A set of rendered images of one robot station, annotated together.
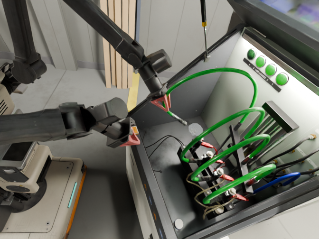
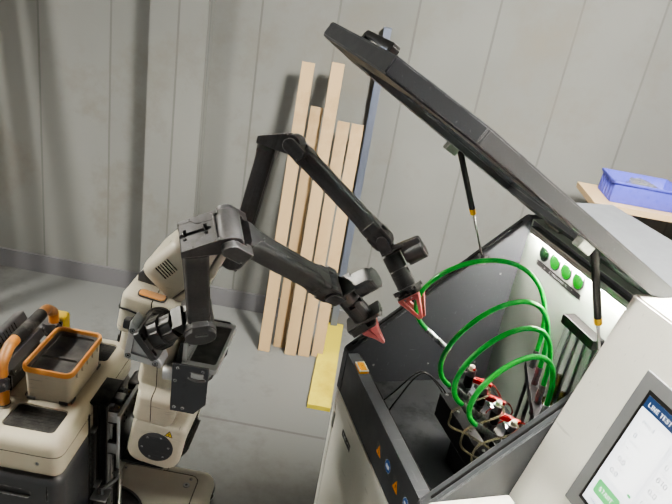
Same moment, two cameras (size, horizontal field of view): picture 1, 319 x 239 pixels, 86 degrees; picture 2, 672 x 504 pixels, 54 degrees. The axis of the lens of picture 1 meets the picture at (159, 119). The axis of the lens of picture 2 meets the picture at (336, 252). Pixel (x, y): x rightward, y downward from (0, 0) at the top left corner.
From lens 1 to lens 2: 1.27 m
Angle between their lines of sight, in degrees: 27
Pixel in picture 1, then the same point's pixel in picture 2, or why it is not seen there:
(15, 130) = (311, 268)
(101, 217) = not seen: outside the picture
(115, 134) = (362, 314)
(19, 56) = not seen: hidden behind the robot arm
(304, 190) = not seen: hidden behind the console
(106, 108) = (365, 273)
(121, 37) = (371, 219)
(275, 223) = (554, 430)
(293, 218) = (568, 410)
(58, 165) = (166, 478)
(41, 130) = (320, 276)
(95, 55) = (241, 273)
